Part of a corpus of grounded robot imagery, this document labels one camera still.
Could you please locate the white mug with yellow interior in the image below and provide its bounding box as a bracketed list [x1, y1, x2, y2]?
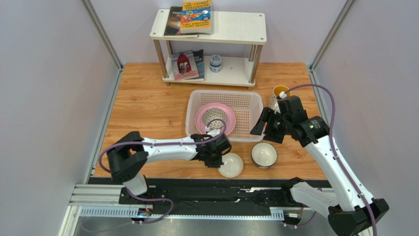
[268, 85, 292, 114]

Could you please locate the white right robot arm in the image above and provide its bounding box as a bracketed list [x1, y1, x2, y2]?
[250, 96, 389, 236]

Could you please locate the white bowl with dark exterior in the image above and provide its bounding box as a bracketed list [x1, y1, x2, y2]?
[251, 143, 278, 169]

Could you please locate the dark book on top shelf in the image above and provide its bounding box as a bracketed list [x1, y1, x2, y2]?
[163, 6, 198, 38]

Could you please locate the brown patterned ceramic bowl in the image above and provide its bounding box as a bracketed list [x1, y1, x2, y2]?
[202, 108, 228, 125]

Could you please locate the white bowl with orange rim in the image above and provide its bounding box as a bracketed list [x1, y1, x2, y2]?
[218, 153, 244, 178]

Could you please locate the pink cover book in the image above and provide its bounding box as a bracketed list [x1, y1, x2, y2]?
[170, 50, 199, 81]

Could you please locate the dark book on lower shelf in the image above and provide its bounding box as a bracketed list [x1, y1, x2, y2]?
[193, 49, 205, 79]

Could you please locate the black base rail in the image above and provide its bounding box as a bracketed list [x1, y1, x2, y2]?
[87, 177, 331, 217]

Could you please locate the pink plastic plate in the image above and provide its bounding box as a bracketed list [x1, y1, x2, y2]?
[195, 103, 236, 135]

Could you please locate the colourful treehouse book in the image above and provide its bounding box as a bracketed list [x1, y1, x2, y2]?
[180, 0, 212, 34]

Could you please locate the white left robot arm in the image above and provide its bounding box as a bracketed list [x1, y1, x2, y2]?
[99, 131, 232, 196]

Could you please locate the dark book on shelf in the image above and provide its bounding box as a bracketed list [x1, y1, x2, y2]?
[163, 6, 198, 38]
[193, 49, 205, 79]

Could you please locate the white perforated plastic bin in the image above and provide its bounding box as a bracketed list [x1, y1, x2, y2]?
[185, 89, 263, 142]

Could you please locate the small blue white jar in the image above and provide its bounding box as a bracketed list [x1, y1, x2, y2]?
[209, 55, 222, 73]

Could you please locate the white two-tier shelf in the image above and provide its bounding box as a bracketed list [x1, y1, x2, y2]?
[150, 9, 267, 90]

